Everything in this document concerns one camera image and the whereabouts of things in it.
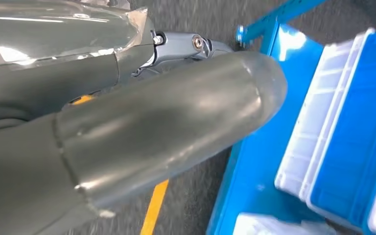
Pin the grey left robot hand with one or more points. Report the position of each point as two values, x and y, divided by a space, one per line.
142 129

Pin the blue metal shelf rack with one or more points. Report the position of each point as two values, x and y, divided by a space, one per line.
256 178

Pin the blue plastic crate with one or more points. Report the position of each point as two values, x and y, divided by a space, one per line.
353 129

